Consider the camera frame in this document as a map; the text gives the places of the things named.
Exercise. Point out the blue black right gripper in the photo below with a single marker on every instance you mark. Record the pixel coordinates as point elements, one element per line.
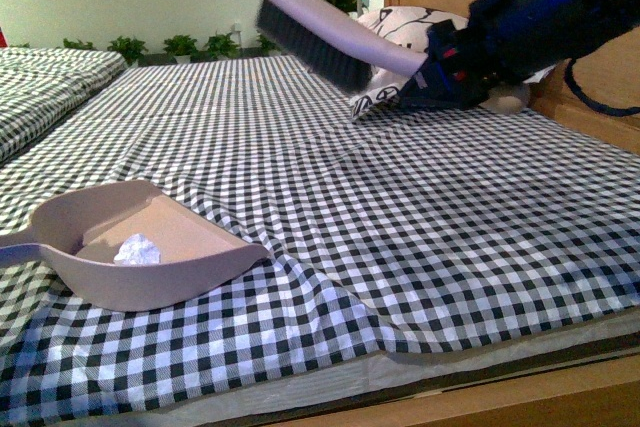
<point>461,68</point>

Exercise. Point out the beige hand brush black bristles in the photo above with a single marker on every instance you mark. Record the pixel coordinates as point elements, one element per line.
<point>332,44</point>

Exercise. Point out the white paper ball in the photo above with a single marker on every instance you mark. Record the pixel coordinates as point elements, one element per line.
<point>137,250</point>

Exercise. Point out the beige plastic dustpan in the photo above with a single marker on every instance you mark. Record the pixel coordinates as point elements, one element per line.
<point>78,234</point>

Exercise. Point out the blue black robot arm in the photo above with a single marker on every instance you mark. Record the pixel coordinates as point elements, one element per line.
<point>507,42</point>

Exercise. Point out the black white checkered bedsheet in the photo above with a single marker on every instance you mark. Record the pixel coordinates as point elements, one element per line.
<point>407,231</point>

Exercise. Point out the small green potted plant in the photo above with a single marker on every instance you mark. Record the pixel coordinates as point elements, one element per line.
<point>181,47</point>
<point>266,46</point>
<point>131,48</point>
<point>78,44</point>
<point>222,46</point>

